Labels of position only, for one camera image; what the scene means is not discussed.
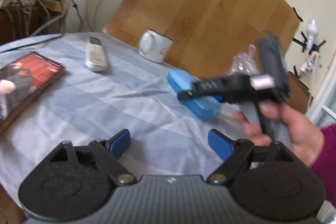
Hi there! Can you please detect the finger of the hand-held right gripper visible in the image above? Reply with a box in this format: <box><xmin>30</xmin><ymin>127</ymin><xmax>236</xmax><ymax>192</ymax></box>
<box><xmin>177</xmin><ymin>74</ymin><xmax>253</xmax><ymax>105</ymax></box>

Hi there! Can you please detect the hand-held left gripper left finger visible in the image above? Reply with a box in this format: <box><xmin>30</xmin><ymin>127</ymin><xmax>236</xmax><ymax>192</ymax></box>
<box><xmin>49</xmin><ymin>129</ymin><xmax>137</xmax><ymax>186</ymax></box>

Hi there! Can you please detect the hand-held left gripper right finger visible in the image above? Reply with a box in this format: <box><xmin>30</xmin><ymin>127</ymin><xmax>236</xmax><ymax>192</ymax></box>
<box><xmin>206</xmin><ymin>129</ymin><xmax>296</xmax><ymax>186</ymax></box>

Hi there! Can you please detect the blue glasses case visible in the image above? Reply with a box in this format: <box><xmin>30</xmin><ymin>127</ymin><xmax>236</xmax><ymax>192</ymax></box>
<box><xmin>166</xmin><ymin>69</ymin><xmax>222</xmax><ymax>121</ymax></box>

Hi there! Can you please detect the magenta sleeved right forearm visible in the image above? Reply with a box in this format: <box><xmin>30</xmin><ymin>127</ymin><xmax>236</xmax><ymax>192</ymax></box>
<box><xmin>310</xmin><ymin>124</ymin><xmax>336</xmax><ymax>210</ymax></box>

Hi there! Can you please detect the person's right hand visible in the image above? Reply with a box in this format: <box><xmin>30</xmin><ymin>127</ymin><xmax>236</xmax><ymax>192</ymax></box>
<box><xmin>233</xmin><ymin>103</ymin><xmax>325</xmax><ymax>168</ymax></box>

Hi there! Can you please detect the clear plastic bag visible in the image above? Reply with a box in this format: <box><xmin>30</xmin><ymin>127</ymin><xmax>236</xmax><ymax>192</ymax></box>
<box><xmin>230</xmin><ymin>43</ymin><xmax>263</xmax><ymax>76</ymax></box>

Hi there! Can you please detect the white enamel mug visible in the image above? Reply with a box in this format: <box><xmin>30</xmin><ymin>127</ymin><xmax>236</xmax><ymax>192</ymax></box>
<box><xmin>138</xmin><ymin>28</ymin><xmax>174</xmax><ymax>64</ymax></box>

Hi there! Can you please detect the silver remote control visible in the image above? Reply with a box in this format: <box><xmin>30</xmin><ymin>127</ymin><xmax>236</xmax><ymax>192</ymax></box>
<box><xmin>84</xmin><ymin>36</ymin><xmax>110</xmax><ymax>73</ymax></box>

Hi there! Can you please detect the dark red book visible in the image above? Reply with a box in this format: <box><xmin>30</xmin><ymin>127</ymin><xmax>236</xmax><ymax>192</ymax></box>
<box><xmin>0</xmin><ymin>52</ymin><xmax>66</xmax><ymax>133</ymax></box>

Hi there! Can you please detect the brown wooden side table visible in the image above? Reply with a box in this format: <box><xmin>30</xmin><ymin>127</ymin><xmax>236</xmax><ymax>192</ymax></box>
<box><xmin>0</xmin><ymin>1</ymin><xmax>69</xmax><ymax>46</ymax></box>

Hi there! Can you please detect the grey cable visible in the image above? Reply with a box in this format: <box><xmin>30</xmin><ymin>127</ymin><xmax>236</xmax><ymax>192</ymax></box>
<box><xmin>28</xmin><ymin>0</ymin><xmax>80</xmax><ymax>38</ymax></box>

